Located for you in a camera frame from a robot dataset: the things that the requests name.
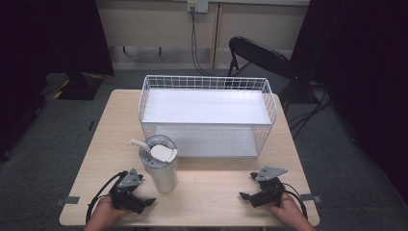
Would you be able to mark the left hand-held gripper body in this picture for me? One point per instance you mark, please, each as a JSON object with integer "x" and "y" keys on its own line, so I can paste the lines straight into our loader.
{"x": 130, "y": 179}

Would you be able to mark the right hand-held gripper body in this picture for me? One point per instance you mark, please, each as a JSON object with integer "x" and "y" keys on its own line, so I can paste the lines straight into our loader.
{"x": 269, "y": 191}

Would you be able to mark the white tumbler cup with straw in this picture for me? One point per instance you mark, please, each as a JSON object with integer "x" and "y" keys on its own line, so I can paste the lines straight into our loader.
{"x": 162, "y": 174}

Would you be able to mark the person's right hand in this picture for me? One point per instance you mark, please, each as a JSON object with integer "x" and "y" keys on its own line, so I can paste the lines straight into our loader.
{"x": 288, "y": 210}

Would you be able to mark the person's left hand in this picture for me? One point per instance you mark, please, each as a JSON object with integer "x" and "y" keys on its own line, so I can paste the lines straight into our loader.
{"x": 104, "y": 210}

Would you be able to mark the grey tape strip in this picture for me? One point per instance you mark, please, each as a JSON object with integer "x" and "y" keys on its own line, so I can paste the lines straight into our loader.
{"x": 68, "y": 200}
{"x": 310, "y": 198}

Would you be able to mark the dark floor stand base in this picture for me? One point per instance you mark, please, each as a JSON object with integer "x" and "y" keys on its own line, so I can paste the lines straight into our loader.
{"x": 78, "y": 86}

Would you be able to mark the black folding chair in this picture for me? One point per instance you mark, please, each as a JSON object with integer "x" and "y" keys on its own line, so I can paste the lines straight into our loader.
{"x": 256, "y": 51}

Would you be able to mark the black curtain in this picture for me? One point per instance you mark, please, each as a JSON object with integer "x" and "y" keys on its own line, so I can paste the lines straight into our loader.
{"x": 48, "y": 48}
{"x": 362, "y": 64}

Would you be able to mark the wooden wall trim strip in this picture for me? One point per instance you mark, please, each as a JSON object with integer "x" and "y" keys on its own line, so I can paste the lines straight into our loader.
{"x": 215, "y": 35}

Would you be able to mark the white wall socket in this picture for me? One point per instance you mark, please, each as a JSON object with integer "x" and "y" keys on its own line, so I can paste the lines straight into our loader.
{"x": 198, "y": 5}

